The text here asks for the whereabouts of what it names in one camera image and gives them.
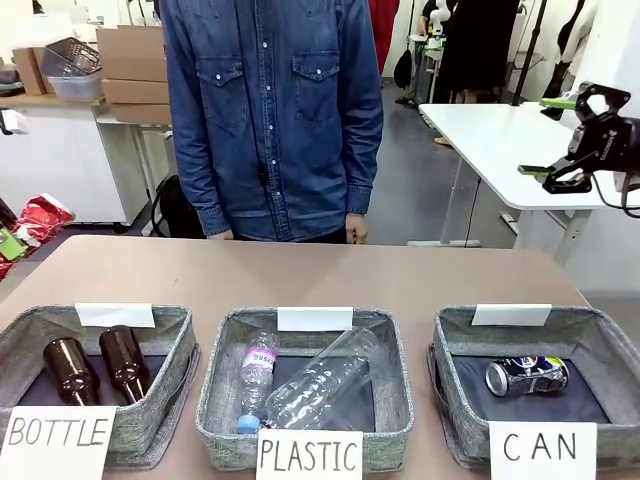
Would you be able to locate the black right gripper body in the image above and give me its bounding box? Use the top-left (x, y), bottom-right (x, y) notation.
top-left (566, 115), bottom-right (640, 175)

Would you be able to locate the crushed dark blue can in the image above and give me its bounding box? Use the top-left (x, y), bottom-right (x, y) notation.
top-left (485, 355), bottom-right (571, 398)

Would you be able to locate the large clear plastic bottle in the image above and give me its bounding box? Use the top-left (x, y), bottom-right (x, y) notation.
top-left (261, 326), bottom-right (384, 432)

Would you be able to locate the small plastic bottle blue cap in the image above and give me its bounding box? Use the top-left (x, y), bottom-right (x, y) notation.
top-left (235, 331), bottom-right (279, 434)

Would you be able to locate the brown glass bottle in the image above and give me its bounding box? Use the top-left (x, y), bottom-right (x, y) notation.
top-left (42, 337), bottom-right (102, 408)
top-left (98, 324), bottom-right (152, 406)

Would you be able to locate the person's right forearm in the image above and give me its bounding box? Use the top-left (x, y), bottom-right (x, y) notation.
top-left (168, 109), bottom-right (232, 237)

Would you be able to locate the person's left forearm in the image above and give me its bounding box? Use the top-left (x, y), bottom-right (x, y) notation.
top-left (343, 94), bottom-right (385, 217)

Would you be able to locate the grey fabric can basket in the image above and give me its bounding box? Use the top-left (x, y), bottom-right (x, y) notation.
top-left (427, 305), bottom-right (630, 470)

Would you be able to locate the grey fabric plastic basket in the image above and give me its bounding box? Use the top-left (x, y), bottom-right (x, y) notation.
top-left (194, 307), bottom-right (416, 472)

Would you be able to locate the large white CAN card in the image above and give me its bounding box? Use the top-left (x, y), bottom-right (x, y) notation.
top-left (487, 420), bottom-right (599, 480)

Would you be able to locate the grey fabric bottle basket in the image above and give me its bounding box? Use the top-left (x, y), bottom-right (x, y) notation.
top-left (0, 304), bottom-right (201, 471)

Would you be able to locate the dark mesh basket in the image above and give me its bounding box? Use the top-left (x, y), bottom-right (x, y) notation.
top-left (41, 37), bottom-right (102, 79)

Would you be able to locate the person's left hand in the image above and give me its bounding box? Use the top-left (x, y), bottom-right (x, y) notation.
top-left (345, 213), bottom-right (371, 246)

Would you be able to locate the white table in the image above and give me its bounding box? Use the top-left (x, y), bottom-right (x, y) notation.
top-left (417, 101), bottom-right (640, 248)

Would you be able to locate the black stand pole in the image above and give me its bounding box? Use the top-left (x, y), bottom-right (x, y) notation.
top-left (509, 0), bottom-right (550, 109)

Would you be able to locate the person in black dress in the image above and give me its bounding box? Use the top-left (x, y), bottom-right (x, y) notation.
top-left (418, 0), bottom-right (520, 105)

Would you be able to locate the small white paper card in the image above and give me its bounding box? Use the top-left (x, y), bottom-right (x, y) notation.
top-left (471, 302), bottom-right (553, 327)
top-left (276, 307), bottom-right (355, 333)

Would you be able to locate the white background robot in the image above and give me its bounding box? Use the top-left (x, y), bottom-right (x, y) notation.
top-left (428, 0), bottom-right (452, 37)

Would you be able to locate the black hanging bag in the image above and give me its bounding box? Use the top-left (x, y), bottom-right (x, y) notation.
top-left (392, 48), bottom-right (414, 92)

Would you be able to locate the red hanging garment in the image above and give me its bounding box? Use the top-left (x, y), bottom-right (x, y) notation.
top-left (368, 0), bottom-right (401, 77)

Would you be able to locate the person in denim shirt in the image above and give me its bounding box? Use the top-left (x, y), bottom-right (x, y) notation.
top-left (159, 0), bottom-right (385, 245)

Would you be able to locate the large white PLASTIC card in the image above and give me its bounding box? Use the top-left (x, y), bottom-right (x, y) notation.
top-left (256, 429), bottom-right (364, 480)

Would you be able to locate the flat cardboard box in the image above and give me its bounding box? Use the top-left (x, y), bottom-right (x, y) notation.
top-left (101, 78), bottom-right (171, 106)
top-left (106, 102), bottom-right (174, 127)

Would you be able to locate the large cardboard box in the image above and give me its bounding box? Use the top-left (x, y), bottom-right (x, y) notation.
top-left (95, 24), bottom-right (169, 82)

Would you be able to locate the small white BOTTLE card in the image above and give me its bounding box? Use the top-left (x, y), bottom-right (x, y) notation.
top-left (74, 302), bottom-right (157, 330)

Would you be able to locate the clear plastic bin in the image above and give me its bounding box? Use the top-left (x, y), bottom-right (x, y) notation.
top-left (47, 73), bottom-right (105, 102)

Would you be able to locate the white cabinet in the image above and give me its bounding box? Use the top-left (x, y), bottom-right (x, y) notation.
top-left (0, 93), bottom-right (152, 227)

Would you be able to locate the red foil bag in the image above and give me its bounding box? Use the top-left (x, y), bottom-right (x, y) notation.
top-left (0, 193), bottom-right (77, 279)

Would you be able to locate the small cardboard box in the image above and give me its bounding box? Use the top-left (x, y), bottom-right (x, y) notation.
top-left (11, 46), bottom-right (57, 97)

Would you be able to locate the green tag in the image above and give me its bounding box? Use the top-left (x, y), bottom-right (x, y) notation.
top-left (0, 227), bottom-right (27, 262)

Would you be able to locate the large white BOTTLE card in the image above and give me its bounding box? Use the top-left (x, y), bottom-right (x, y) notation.
top-left (0, 405), bottom-right (118, 480)

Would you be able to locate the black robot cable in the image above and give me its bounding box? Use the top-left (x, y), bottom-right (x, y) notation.
top-left (592, 172), bottom-right (640, 219)

